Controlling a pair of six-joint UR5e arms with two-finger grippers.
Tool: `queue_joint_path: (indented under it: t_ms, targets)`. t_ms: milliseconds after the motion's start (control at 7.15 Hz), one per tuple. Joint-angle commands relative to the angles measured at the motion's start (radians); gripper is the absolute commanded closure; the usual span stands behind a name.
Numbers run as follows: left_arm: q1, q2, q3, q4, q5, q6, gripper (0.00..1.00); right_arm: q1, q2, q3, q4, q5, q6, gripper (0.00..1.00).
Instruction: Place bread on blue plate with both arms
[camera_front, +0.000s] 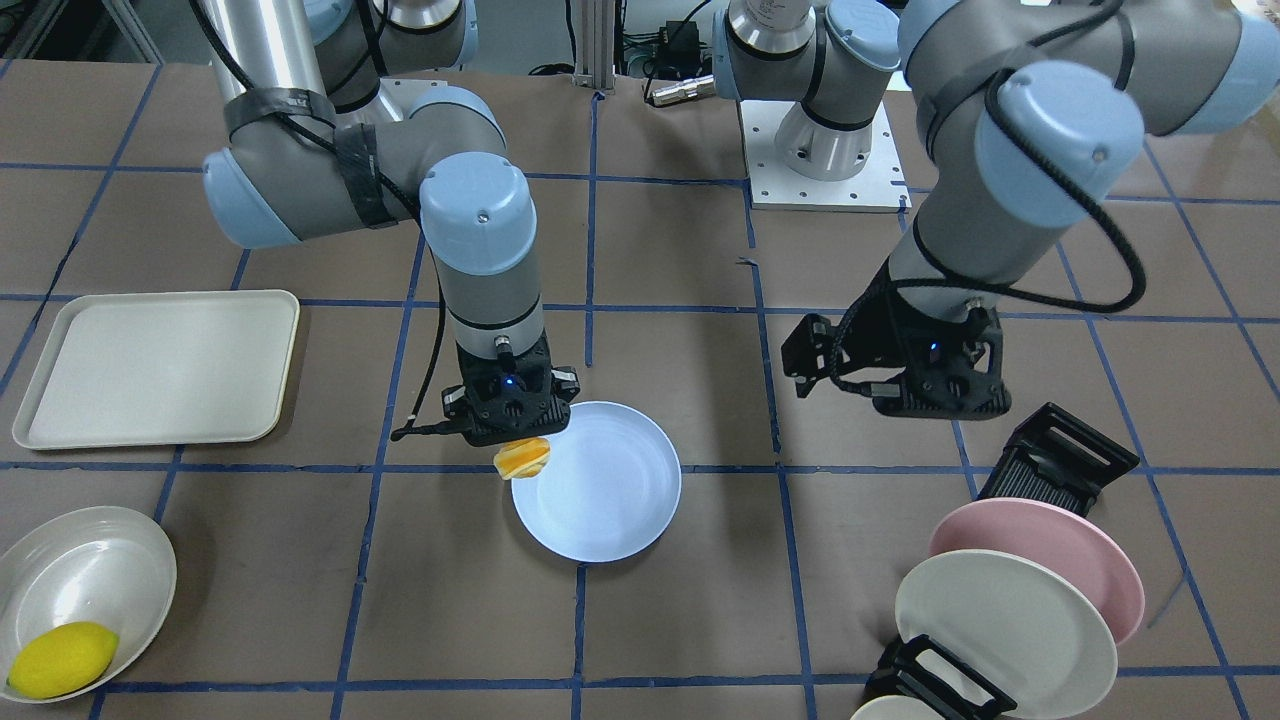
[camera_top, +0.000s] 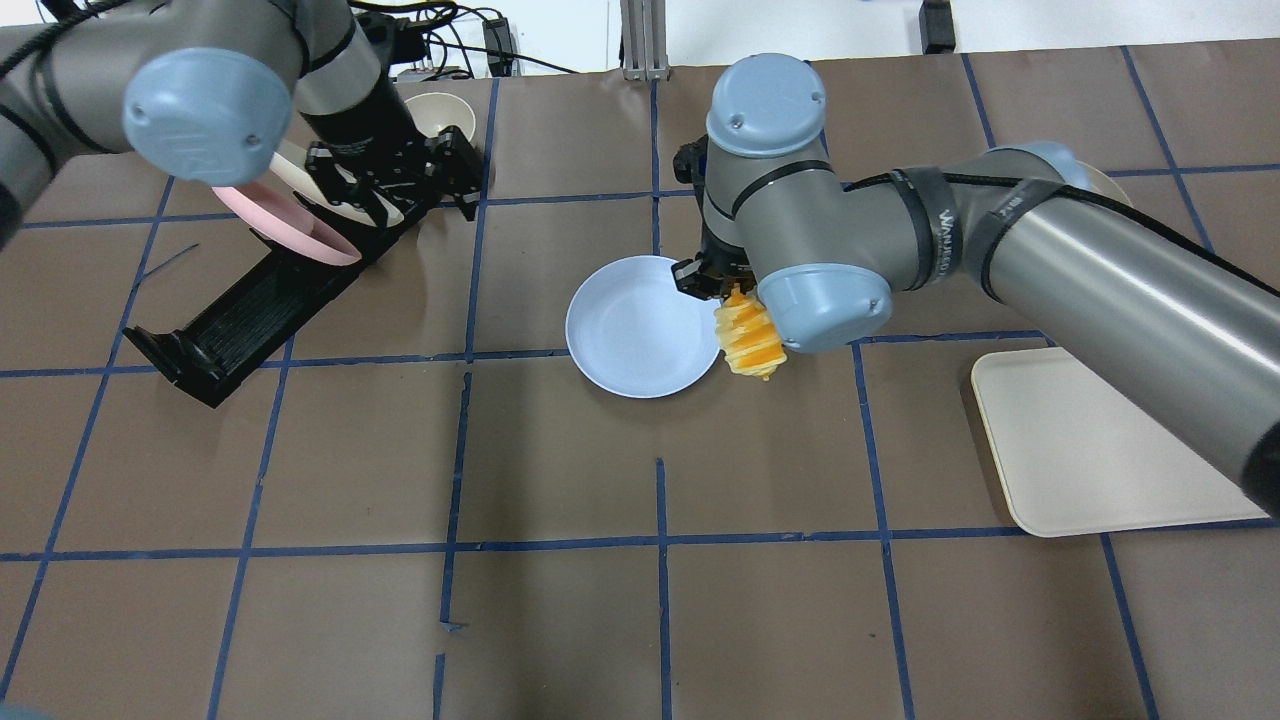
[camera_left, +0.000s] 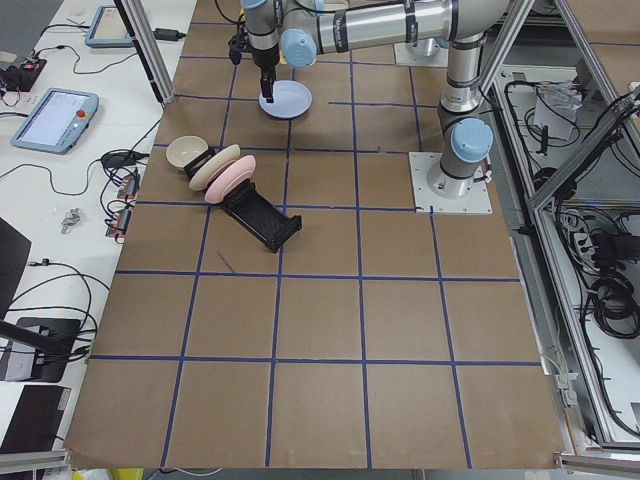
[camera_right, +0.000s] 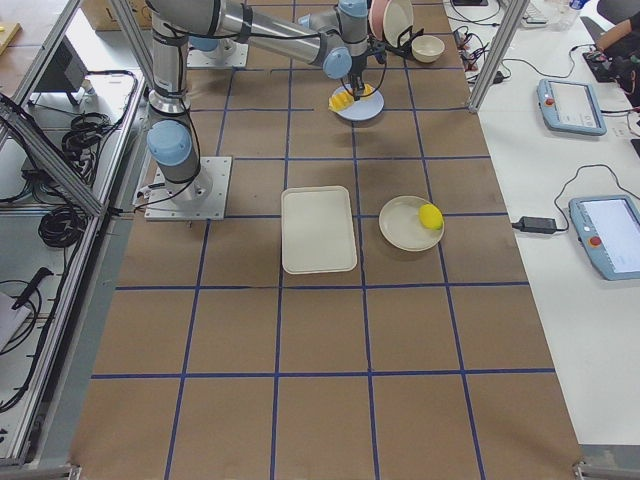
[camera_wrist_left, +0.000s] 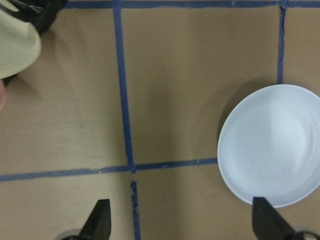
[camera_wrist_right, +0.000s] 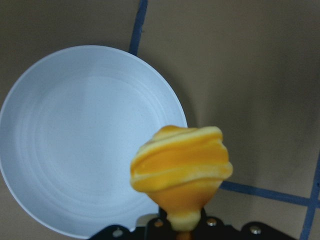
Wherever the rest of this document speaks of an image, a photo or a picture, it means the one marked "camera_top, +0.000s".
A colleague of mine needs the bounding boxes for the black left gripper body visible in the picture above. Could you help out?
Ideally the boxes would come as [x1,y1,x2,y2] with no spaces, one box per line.
[335,129,483,222]

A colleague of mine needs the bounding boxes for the cream plate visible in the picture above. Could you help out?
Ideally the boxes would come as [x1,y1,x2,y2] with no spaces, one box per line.
[269,140,404,227]

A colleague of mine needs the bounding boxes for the aluminium frame post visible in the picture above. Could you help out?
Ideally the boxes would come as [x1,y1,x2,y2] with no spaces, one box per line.
[620,0,669,82]

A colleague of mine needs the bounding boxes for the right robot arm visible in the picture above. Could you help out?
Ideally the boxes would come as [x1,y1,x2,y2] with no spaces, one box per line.
[672,53,1279,518]

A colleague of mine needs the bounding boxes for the white deep plate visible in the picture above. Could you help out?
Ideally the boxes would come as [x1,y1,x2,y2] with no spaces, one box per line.
[1079,161,1134,208]

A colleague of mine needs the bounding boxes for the black dish rack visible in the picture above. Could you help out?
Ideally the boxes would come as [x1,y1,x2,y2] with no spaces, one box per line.
[123,146,483,407]

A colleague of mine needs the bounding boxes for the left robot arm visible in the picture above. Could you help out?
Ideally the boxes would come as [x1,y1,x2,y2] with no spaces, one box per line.
[3,1,481,240]

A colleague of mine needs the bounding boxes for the cream bowl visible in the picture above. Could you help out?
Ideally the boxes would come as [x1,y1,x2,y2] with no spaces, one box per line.
[404,92,477,142]

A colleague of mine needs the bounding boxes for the cream tray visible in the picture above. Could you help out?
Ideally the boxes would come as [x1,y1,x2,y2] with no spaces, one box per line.
[969,347,1265,538]

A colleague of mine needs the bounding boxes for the pink plate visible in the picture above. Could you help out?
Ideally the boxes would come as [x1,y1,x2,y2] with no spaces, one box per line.
[212,182,362,266]

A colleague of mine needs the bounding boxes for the blue plate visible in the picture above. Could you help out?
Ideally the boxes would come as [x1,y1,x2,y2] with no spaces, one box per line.
[564,255,721,398]

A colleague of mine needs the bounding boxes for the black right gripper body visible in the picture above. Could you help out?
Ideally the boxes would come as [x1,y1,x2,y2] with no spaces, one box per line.
[672,140,760,300]

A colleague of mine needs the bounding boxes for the black power adapter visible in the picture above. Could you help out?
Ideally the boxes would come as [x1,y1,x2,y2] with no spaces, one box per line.
[916,0,957,55]

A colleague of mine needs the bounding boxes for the sliced bread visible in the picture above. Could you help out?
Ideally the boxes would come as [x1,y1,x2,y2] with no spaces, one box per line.
[714,286,787,382]

